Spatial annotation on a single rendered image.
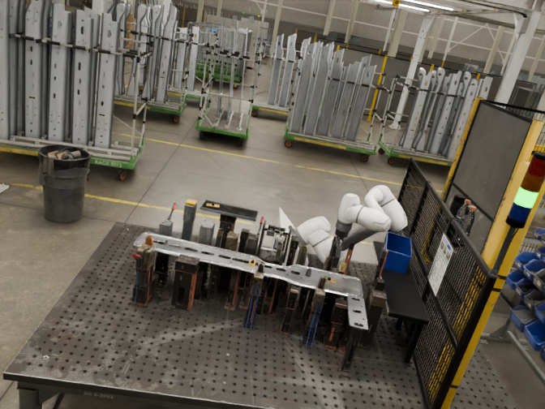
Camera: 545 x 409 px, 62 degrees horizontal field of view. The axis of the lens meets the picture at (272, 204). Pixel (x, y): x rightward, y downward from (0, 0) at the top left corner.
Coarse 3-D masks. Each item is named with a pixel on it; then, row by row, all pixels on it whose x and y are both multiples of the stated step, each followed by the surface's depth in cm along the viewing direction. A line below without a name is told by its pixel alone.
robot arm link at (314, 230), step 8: (304, 224) 336; (312, 224) 332; (320, 224) 330; (328, 224) 333; (304, 232) 333; (312, 232) 331; (320, 232) 330; (304, 240) 334; (312, 240) 332; (320, 240) 330
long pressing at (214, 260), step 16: (144, 240) 272; (160, 240) 275; (176, 240) 279; (192, 256) 265; (208, 256) 268; (240, 256) 275; (256, 256) 278; (272, 272) 266; (288, 272) 269; (304, 272) 273; (320, 272) 276; (336, 288) 262; (352, 288) 266
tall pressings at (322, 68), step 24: (312, 48) 906; (312, 72) 916; (336, 72) 919; (360, 72) 936; (312, 96) 909; (336, 96) 929; (360, 96) 935; (312, 120) 928; (336, 120) 945; (360, 120) 943
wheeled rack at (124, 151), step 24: (96, 48) 580; (120, 48) 612; (120, 96) 648; (120, 120) 660; (144, 120) 667; (0, 144) 571; (24, 144) 582; (48, 144) 602; (72, 144) 611; (120, 144) 658; (120, 168) 604
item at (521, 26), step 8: (96, 0) 745; (104, 0) 751; (456, 0) 761; (464, 0) 752; (472, 0) 761; (96, 8) 749; (104, 8) 756; (496, 8) 757; (504, 8) 757; (520, 24) 768; (528, 24) 762; (520, 32) 779; (96, 88) 798; (96, 96) 803
